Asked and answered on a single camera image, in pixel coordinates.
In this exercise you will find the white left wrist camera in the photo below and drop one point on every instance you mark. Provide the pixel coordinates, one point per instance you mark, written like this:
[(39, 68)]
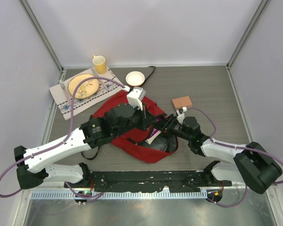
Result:
[(135, 97)]

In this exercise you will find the yellow bird plate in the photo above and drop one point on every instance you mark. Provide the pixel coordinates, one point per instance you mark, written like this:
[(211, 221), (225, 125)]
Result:
[(86, 89)]

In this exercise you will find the pink handled knife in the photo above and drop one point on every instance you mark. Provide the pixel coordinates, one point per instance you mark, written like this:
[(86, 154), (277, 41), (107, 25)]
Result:
[(100, 80)]

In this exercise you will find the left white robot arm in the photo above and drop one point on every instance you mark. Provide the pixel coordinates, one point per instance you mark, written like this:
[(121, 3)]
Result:
[(36, 165)]

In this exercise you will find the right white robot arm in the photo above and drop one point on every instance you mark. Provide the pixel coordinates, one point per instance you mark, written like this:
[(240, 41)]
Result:
[(249, 164)]

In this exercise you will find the pink handled fork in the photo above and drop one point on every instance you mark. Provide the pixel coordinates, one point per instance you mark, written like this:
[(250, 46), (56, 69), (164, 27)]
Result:
[(62, 85)]

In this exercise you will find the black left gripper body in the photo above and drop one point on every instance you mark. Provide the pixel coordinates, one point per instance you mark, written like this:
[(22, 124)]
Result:
[(139, 121)]

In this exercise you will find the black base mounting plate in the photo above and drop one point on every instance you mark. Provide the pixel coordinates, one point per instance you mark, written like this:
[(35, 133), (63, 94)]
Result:
[(178, 181)]

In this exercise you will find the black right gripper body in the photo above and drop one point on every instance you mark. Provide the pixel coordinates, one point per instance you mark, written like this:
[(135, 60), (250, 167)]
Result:
[(177, 130)]

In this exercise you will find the orange white bowl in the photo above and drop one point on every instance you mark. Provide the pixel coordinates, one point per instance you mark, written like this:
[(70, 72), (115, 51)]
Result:
[(135, 79)]

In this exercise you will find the yellow mug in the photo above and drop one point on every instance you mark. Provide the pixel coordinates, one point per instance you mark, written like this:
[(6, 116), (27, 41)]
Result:
[(99, 63)]

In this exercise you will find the red student backpack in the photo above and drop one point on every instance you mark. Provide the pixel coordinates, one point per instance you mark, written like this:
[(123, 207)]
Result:
[(134, 142)]

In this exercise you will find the purple treehouse paperback book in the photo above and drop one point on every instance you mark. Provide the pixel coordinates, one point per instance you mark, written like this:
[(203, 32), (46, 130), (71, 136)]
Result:
[(155, 132)]

